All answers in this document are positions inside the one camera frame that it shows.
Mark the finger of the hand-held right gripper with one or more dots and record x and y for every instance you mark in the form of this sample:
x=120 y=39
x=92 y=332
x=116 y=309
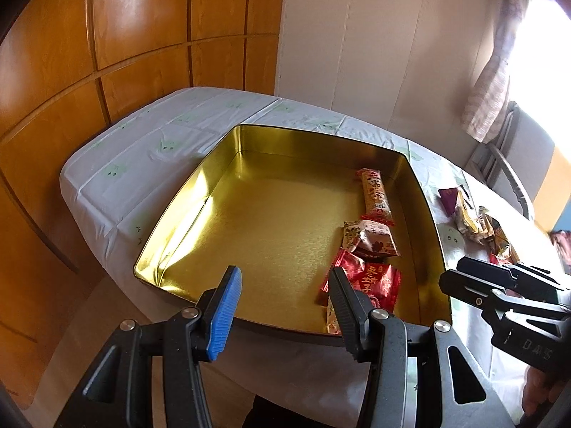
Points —
x=486 y=268
x=466 y=287

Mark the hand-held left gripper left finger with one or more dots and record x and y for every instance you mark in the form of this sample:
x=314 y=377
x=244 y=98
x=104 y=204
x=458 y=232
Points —
x=225 y=316

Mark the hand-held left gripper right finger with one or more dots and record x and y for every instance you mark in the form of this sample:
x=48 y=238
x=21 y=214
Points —
x=344 y=310

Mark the pink and white snack packet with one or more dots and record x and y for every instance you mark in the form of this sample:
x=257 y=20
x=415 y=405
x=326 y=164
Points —
x=332 y=319

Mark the brown and yellow snack packet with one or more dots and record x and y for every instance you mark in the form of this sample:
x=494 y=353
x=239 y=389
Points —
x=504 y=243

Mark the red foil snack packet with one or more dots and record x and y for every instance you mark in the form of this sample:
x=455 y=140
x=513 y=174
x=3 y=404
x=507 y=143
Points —
x=379 y=283

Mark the yellow and orange snack packet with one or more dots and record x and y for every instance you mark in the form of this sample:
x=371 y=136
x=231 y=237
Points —
x=466 y=220

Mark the purple snack packet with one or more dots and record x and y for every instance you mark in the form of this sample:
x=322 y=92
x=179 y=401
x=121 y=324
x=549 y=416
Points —
x=449 y=199

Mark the gold tin box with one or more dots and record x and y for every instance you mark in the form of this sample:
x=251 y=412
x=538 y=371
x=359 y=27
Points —
x=267 y=232

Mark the person's right hand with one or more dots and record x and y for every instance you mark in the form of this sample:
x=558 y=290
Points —
x=542 y=390

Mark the beige and red snack packet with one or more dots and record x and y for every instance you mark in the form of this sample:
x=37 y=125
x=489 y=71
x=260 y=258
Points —
x=372 y=238

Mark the colourful cloth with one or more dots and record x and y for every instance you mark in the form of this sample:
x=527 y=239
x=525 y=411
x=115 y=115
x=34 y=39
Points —
x=563 y=249

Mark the long orange snack bar packet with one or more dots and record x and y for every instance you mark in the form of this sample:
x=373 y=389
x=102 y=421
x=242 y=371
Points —
x=377 y=196

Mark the grey metal chair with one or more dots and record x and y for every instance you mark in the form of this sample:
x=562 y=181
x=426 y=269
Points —
x=524 y=156

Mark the patterned curtain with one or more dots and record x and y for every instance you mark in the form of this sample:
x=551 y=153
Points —
x=490 y=89

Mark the white printed tablecloth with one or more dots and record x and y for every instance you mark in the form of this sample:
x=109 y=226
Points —
x=147 y=151

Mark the wooden wardrobe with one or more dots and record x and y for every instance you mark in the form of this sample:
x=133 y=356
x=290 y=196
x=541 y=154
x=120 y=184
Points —
x=89 y=53

